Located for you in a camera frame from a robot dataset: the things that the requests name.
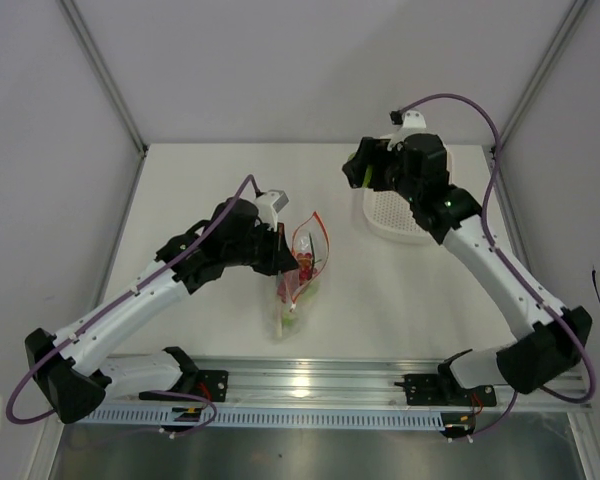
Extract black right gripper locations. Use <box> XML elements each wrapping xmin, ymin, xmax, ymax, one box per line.
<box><xmin>345</xmin><ymin>137</ymin><xmax>421</xmax><ymax>203</ymax></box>

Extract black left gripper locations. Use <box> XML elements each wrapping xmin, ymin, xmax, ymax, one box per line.
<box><xmin>224</xmin><ymin>220</ymin><xmax>298</xmax><ymax>276</ymax></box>

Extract green apple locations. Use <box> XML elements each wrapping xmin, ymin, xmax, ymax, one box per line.
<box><xmin>342</xmin><ymin>152</ymin><xmax>374</xmax><ymax>189</ymax></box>

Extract red grape bunch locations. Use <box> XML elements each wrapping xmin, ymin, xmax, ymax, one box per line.
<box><xmin>276</xmin><ymin>253</ymin><xmax>324</xmax><ymax>303</ymax></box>

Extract clear orange-zipper zip bag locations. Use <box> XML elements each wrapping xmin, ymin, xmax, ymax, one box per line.
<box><xmin>266</xmin><ymin>211</ymin><xmax>330</xmax><ymax>343</ymax></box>

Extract white cauliflower with green leaves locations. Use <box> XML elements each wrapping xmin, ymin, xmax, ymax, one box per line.
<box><xmin>273</xmin><ymin>279</ymin><xmax>320</xmax><ymax>339</ymax></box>

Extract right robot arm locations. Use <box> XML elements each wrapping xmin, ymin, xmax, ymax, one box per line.
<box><xmin>342</xmin><ymin>133</ymin><xmax>592</xmax><ymax>404</ymax></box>

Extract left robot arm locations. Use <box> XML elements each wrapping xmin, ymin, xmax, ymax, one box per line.
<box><xmin>25</xmin><ymin>190</ymin><xmax>298</xmax><ymax>424</ymax></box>

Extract white perforated plastic basket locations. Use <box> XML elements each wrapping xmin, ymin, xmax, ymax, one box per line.
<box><xmin>363</xmin><ymin>150</ymin><xmax>451</xmax><ymax>245</ymax></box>

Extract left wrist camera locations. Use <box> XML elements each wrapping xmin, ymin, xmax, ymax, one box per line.
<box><xmin>254</xmin><ymin>189</ymin><xmax>289</xmax><ymax>230</ymax></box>

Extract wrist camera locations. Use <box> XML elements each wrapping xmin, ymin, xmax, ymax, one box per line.
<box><xmin>254</xmin><ymin>189</ymin><xmax>289</xmax><ymax>230</ymax></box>
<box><xmin>387</xmin><ymin>110</ymin><xmax>427</xmax><ymax>151</ymax></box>

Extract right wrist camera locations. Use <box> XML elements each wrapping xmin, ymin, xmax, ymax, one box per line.
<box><xmin>387</xmin><ymin>110</ymin><xmax>427</xmax><ymax>151</ymax></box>

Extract aluminium mounting rail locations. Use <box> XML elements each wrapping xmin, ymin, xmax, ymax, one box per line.
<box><xmin>99</xmin><ymin>355</ymin><xmax>594</xmax><ymax>414</ymax></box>

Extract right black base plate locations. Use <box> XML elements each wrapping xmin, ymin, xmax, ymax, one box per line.
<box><xmin>395</xmin><ymin>373</ymin><xmax>497</xmax><ymax>407</ymax></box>

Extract slotted white cable duct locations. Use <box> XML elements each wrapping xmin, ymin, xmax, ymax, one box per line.
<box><xmin>82</xmin><ymin>405</ymin><xmax>445</xmax><ymax>431</ymax></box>

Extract right aluminium frame post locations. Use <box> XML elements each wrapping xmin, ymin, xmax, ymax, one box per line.
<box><xmin>500</xmin><ymin>0</ymin><xmax>594</xmax><ymax>147</ymax></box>

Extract aluminium frame post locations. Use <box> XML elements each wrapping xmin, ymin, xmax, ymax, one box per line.
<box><xmin>500</xmin><ymin>0</ymin><xmax>594</xmax><ymax>147</ymax></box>
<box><xmin>59</xmin><ymin>0</ymin><xmax>149</xmax><ymax>156</ymax></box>

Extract left aluminium frame post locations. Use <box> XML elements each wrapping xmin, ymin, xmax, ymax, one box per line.
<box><xmin>59</xmin><ymin>0</ymin><xmax>149</xmax><ymax>156</ymax></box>

